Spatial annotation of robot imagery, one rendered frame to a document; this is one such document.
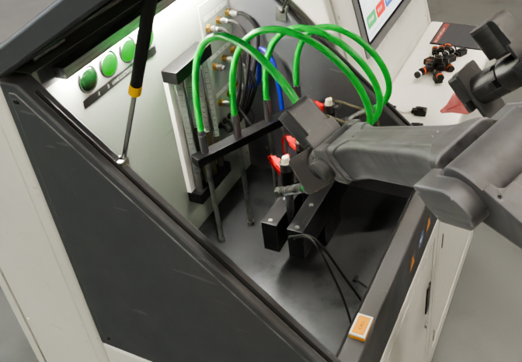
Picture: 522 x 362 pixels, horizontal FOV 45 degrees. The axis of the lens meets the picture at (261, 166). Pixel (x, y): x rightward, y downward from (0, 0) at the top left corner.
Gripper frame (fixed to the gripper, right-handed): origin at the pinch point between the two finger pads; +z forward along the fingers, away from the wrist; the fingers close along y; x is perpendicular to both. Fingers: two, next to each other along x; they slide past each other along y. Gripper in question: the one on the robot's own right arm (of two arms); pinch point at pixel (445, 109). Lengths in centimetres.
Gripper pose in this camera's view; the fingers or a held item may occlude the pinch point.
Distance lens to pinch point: 125.4
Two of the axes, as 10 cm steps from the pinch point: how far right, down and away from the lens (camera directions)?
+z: -4.7, 3.1, 8.2
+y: -5.9, -8.0, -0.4
